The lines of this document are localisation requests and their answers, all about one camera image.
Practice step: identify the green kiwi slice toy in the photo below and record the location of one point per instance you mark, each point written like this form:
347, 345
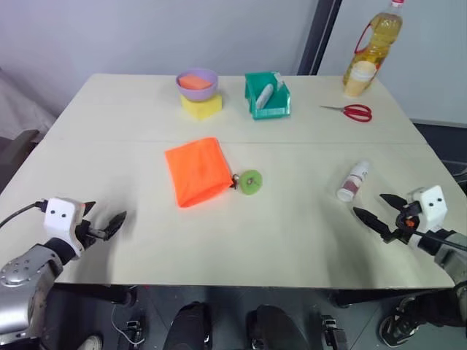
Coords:
251, 184

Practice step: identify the small white box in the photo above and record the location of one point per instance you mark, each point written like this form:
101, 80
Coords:
280, 80

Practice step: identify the black table caster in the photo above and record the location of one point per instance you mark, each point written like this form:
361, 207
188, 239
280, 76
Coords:
134, 331
333, 333

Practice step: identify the white tube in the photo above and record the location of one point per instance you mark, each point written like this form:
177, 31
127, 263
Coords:
265, 95

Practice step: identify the small white plastic bottle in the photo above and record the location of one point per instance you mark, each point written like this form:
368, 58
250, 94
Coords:
352, 182

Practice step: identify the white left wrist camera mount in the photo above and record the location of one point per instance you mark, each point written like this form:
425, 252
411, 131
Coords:
60, 218

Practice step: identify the purple plastic bowl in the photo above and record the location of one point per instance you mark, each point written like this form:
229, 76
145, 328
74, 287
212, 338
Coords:
197, 94

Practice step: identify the dark rounded shape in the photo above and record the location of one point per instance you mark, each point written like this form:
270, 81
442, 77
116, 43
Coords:
273, 328
189, 328

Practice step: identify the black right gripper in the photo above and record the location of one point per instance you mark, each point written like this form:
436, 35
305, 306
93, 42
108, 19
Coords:
405, 228

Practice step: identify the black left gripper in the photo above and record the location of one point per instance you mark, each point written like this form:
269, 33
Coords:
89, 233

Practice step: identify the green plastic storage bin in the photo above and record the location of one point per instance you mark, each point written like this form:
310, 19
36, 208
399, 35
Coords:
271, 109

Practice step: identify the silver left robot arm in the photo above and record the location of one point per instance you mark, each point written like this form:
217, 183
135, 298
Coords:
22, 277

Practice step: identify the beige paper cup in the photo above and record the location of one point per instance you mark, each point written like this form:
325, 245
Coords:
359, 80

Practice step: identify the dark grey pillar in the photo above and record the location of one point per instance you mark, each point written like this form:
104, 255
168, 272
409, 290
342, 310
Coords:
319, 36

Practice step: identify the yellow sponge block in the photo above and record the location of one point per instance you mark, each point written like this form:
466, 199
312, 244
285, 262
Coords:
202, 107

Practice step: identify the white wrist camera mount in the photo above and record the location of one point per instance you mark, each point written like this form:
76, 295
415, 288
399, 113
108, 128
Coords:
60, 218
432, 208

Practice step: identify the black and white shoe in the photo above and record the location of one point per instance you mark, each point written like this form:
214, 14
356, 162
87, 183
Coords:
399, 324

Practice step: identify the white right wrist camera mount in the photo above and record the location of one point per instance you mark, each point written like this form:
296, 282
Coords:
432, 208

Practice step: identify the orange sponge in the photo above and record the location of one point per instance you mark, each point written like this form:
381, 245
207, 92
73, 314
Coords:
195, 82

